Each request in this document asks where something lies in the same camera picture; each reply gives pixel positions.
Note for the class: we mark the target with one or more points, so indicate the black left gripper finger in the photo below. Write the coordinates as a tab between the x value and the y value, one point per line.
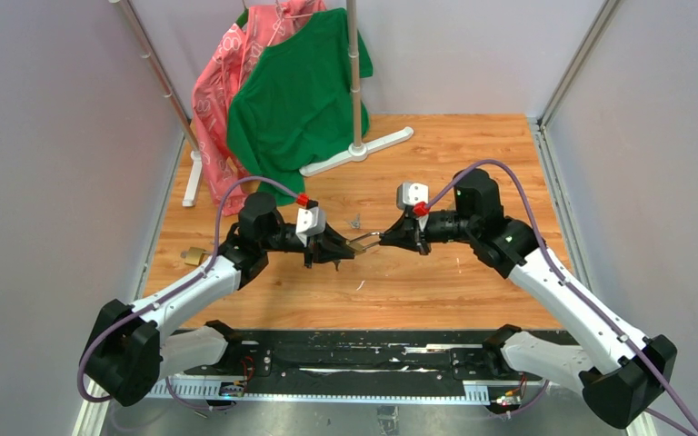
331	236
334	253

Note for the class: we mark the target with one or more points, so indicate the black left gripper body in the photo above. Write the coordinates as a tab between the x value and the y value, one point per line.
308	250

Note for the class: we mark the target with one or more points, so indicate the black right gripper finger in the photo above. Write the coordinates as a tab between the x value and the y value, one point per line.
398	229
405	242

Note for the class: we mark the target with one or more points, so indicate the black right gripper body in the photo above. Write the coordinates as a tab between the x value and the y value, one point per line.
420	228

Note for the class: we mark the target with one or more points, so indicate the brass padlock with steel shackle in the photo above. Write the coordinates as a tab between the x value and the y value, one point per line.
195	256

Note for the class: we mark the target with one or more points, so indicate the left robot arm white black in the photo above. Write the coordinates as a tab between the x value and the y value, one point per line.
133	346

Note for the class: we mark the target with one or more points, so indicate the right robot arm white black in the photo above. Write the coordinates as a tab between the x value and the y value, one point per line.
617	369

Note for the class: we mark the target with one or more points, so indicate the white clothes rack stand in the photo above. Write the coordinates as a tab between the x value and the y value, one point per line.
357	151

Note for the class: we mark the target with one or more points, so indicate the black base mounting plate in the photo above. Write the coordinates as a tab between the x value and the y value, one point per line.
360	366

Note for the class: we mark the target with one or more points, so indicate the green t-shirt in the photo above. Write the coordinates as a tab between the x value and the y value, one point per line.
296	107

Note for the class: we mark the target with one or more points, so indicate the pink patterned garment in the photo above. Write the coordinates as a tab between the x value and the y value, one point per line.
234	59

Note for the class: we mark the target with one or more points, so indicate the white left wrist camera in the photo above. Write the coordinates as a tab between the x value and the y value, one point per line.
309	222

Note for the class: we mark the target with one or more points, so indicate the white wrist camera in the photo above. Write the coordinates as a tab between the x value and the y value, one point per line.
411	194
309	222

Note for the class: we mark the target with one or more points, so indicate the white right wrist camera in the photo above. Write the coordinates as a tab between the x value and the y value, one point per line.
411	194

